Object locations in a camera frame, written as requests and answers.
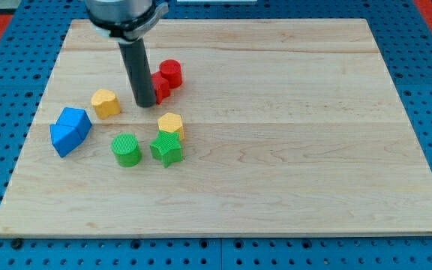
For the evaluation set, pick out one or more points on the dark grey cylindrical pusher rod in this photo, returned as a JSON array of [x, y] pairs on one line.
[[138, 72]]

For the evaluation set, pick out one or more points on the red angular block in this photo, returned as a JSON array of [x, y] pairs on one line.
[[161, 87]]

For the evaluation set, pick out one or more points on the green circle block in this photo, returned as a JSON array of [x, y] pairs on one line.
[[126, 150]]

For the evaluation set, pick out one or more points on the yellow heart block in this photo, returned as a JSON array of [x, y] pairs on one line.
[[105, 103]]

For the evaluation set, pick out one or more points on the blue triangular block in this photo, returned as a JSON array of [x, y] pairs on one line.
[[64, 139]]

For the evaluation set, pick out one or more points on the light wooden board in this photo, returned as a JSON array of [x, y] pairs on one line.
[[292, 128]]

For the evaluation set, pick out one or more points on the blue cube block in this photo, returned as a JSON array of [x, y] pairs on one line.
[[75, 118]]

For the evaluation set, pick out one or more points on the green star block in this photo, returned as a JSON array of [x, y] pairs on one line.
[[166, 148]]

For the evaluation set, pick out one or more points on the red cylinder block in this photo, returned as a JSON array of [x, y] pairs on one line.
[[171, 70]]

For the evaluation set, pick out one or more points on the yellow hexagon block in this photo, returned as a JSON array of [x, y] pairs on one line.
[[172, 123]]

